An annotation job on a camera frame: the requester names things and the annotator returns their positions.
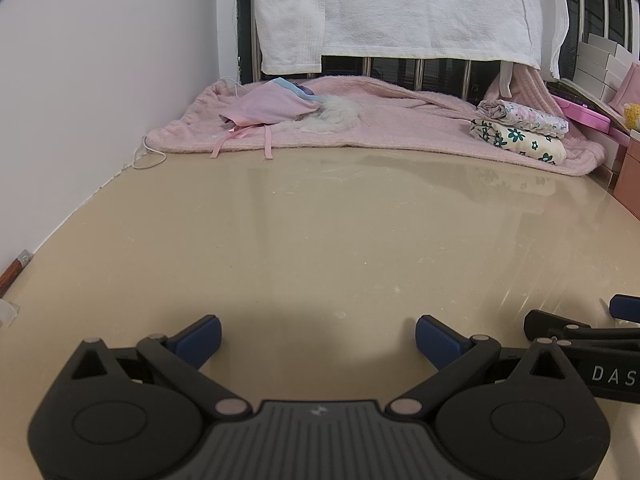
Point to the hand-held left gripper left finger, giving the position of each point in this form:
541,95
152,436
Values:
200,336

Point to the white fluffy fur patch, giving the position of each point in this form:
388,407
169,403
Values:
335,115

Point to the brown cardboard box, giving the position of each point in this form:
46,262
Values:
629,175

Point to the yellow plush toy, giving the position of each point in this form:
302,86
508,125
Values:
632,114

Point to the stack of white boxes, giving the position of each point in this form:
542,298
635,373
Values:
605,65

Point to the pink blue purple-trimmed garment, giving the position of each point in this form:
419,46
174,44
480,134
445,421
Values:
272,105

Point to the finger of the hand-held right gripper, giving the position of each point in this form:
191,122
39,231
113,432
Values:
550,321
627,306

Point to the large white towel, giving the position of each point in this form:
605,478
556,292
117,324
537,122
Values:
400,5

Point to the translucent plastic piece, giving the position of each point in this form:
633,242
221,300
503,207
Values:
7,312

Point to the folded green floral cloth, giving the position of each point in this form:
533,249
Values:
520,144

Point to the flat pink case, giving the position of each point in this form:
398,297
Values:
585,112

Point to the pink bag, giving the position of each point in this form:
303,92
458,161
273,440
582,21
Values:
631,85

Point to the metal bed frame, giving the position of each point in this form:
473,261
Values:
244,10

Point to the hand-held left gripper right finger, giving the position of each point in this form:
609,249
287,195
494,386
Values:
437,337

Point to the pink fleece blanket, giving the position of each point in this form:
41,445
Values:
400,115

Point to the narrow white towel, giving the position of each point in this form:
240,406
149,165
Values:
560,20

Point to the dark flat book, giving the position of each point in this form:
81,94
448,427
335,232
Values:
580,91

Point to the red-brown stick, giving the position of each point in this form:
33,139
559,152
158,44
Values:
15,270

